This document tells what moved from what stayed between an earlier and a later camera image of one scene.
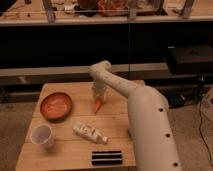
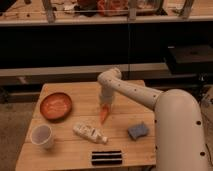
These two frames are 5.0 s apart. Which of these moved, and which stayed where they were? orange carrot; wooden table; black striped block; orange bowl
Moved: orange carrot
Stayed: orange bowl; black striped block; wooden table
